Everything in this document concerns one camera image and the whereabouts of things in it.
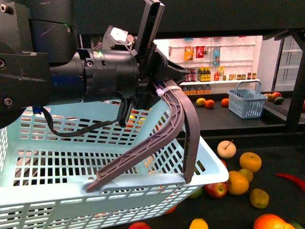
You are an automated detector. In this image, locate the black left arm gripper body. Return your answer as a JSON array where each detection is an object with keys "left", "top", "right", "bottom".
[{"left": 79, "top": 26, "right": 190, "bottom": 110}]

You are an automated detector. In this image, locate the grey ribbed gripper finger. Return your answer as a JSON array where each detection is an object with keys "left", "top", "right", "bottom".
[
  {"left": 166, "top": 80, "right": 200, "bottom": 183},
  {"left": 86, "top": 81, "right": 184, "bottom": 192}
]

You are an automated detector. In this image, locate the large light blue basket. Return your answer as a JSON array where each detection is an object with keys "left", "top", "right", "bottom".
[{"left": 0, "top": 101, "right": 228, "bottom": 229}]

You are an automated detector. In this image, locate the small yellow lemon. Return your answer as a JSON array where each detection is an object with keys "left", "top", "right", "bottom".
[{"left": 189, "top": 219, "right": 209, "bottom": 229}]

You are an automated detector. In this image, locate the rear yellow lemon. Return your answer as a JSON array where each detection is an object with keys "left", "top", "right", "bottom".
[{"left": 196, "top": 98, "right": 206, "bottom": 106}]

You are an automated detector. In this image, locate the white retail shelf with bottles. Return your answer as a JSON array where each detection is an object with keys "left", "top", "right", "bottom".
[{"left": 155, "top": 36, "right": 262, "bottom": 94}]

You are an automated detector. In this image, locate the black fruit shelf tray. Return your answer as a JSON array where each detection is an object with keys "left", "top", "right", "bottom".
[{"left": 131, "top": 135, "right": 305, "bottom": 229}]

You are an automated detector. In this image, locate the rear orange tangerine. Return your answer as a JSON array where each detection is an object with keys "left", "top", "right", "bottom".
[{"left": 205, "top": 100, "right": 215, "bottom": 109}]

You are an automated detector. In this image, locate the white pear rear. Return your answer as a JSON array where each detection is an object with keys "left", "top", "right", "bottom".
[{"left": 217, "top": 140, "right": 236, "bottom": 159}]

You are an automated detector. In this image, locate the small blue background basket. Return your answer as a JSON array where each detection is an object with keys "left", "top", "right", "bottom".
[{"left": 227, "top": 80, "right": 268, "bottom": 119}]

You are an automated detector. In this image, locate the red apple left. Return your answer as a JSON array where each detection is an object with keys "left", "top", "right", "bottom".
[{"left": 129, "top": 222, "right": 151, "bottom": 229}]

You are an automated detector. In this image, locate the golden yellow apple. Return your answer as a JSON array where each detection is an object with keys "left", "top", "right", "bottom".
[{"left": 239, "top": 152, "right": 262, "bottom": 173}]

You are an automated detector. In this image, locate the green lime front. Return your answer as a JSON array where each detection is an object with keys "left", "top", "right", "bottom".
[{"left": 188, "top": 187, "right": 203, "bottom": 199}]

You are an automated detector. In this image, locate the red yellow apple centre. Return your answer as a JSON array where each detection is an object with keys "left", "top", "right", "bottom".
[{"left": 204, "top": 182, "right": 228, "bottom": 199}]

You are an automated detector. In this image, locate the yellow orange persimmon fruit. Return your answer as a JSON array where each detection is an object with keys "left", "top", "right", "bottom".
[{"left": 226, "top": 171, "right": 249, "bottom": 196}]

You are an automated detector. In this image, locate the large orange mandarin left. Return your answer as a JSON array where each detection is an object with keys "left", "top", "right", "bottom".
[{"left": 164, "top": 205, "right": 177, "bottom": 215}]

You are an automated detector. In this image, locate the brown kiwi front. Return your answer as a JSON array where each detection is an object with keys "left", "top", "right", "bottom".
[{"left": 250, "top": 188, "right": 269, "bottom": 209}]

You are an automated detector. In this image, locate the large orange with navel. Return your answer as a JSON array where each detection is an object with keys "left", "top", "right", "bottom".
[{"left": 253, "top": 214, "right": 295, "bottom": 229}]

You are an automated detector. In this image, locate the red chili pepper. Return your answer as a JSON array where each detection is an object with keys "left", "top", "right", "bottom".
[{"left": 275, "top": 173, "right": 305, "bottom": 192}]

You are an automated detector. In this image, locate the dark green avocado front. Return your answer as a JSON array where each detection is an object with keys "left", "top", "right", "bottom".
[{"left": 289, "top": 222, "right": 304, "bottom": 229}]

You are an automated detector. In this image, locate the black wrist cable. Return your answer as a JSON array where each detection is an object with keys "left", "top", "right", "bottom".
[{"left": 40, "top": 93, "right": 131, "bottom": 138}]

